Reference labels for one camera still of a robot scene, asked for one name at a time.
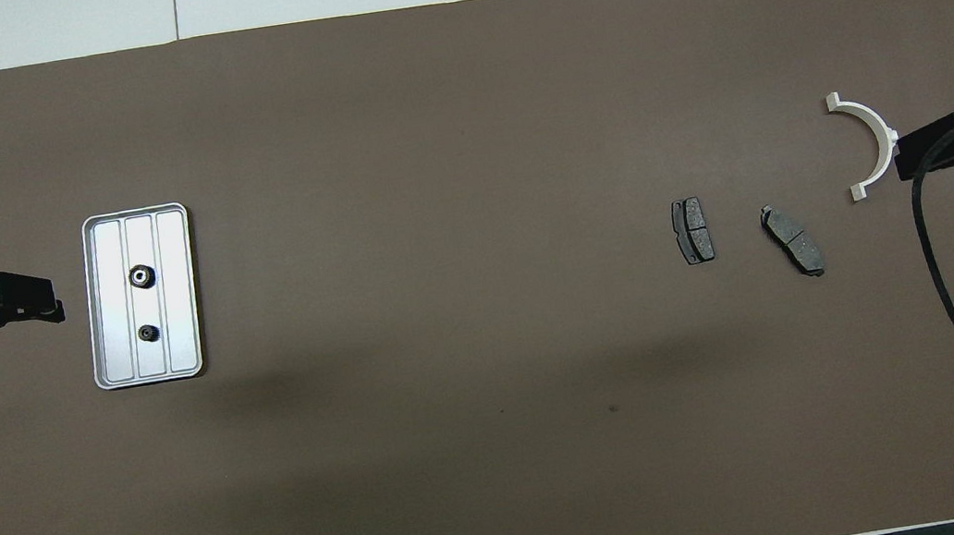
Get brown table mat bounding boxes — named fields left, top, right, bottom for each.
left=0, top=0, right=954, bottom=535

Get white semicircular bracket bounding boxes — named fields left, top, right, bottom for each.
left=825, top=84, right=909, bottom=206

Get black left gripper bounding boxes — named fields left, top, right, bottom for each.
left=0, top=262, right=67, bottom=334

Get dark grey brake pad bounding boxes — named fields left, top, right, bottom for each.
left=669, top=195, right=717, bottom=268
left=758, top=199, right=827, bottom=285

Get silver metal tray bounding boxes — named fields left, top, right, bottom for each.
left=71, top=201, right=211, bottom=393

